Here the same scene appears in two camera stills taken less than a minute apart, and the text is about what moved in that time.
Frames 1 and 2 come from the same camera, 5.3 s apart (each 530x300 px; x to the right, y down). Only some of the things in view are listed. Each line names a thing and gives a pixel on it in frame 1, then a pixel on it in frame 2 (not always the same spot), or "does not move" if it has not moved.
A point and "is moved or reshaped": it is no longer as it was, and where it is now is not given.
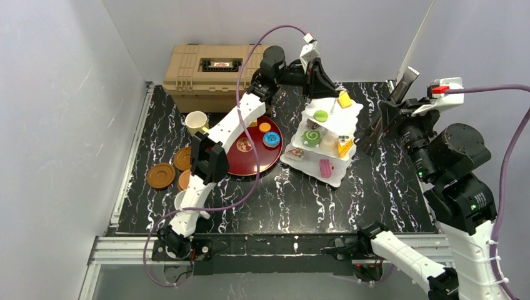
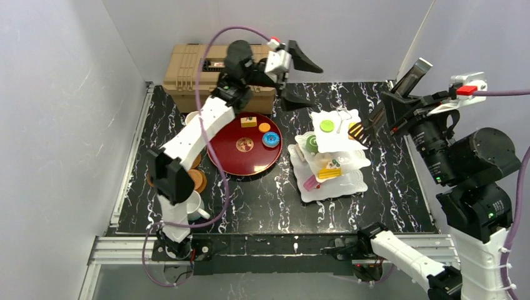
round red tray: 240,152 does not move
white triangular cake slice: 295,154 is moved or reshaped
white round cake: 329,143 → 322,159
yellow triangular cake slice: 344,143 → 332,170
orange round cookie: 264,127 does not move
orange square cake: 344,99 → 354,130
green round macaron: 320,115 → 327,125
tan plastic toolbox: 204,78 does not move
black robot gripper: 369,138 is moved or reshaped
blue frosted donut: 271,139 does not move
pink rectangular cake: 325,168 → 310,182
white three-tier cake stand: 315,152 is moved or reshaped
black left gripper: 309,72 → 285,77
